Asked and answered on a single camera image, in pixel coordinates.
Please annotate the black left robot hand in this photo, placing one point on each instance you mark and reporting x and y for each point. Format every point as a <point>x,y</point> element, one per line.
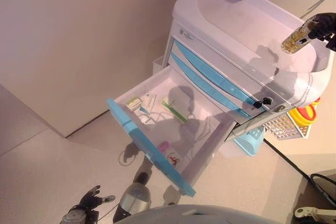
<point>92,201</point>

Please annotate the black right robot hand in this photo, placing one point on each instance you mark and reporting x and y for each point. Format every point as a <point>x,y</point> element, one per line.
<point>324,26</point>

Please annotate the clear bottle of amber pills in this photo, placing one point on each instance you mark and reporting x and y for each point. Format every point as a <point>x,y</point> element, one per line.
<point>294,39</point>

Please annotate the blue front cart drawer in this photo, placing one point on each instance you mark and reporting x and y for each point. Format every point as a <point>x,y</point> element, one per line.
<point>204,83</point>
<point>210,72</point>
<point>147,140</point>

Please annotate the green white medicine box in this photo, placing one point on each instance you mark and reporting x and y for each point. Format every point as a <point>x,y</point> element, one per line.
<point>133,104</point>

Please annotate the yellow sharps container red lid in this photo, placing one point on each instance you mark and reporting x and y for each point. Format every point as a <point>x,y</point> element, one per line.
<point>302,116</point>
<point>316,102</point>

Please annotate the white medical cart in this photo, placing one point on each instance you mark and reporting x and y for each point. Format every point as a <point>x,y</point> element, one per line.
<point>236,24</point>

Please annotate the small pink bottle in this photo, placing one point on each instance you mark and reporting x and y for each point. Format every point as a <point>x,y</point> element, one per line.
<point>165,147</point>

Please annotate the red scooter picture card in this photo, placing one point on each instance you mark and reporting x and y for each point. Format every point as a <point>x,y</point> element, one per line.
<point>174,159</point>

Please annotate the black cart lock keys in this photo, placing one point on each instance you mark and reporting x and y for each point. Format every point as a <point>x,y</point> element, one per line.
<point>262,102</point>

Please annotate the flat blue white packet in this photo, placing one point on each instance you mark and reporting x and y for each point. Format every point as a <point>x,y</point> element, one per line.
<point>145,115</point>

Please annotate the white mesh side basket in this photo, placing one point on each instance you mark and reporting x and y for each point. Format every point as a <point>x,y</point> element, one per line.
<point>283,127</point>

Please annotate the grey robot torso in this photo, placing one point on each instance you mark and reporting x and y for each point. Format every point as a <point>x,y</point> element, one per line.
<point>204,216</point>

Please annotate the green toothbrush packet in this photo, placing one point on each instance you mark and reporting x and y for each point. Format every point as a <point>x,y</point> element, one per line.
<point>174,110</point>

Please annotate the blue lid waste bin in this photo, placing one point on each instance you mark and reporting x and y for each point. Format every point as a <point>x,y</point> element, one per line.
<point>249,142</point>

